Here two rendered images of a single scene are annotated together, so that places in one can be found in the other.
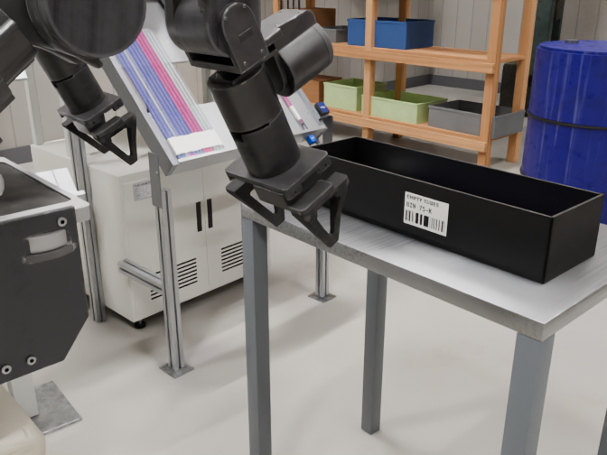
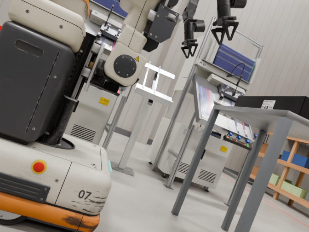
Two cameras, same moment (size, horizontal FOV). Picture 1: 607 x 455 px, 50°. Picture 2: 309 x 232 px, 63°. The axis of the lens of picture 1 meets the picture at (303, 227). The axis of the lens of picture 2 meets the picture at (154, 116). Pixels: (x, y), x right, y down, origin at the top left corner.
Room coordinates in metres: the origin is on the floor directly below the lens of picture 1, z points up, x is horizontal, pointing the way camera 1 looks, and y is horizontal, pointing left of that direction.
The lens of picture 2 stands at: (-0.37, -0.38, 0.55)
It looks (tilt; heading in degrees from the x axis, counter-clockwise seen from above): 1 degrees up; 28
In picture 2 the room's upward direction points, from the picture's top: 22 degrees clockwise
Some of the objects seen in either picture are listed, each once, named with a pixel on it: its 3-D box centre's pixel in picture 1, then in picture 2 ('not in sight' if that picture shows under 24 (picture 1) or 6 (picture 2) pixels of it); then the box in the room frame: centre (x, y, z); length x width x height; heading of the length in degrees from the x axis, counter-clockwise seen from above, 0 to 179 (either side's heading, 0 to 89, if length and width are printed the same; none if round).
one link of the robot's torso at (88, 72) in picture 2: not in sight; (110, 74); (0.62, 0.49, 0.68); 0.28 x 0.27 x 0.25; 42
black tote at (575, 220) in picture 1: (433, 196); (273, 110); (1.20, -0.25, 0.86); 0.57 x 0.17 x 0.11; 42
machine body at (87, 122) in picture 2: not in sight; (70, 110); (1.54, 1.61, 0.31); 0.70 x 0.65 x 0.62; 137
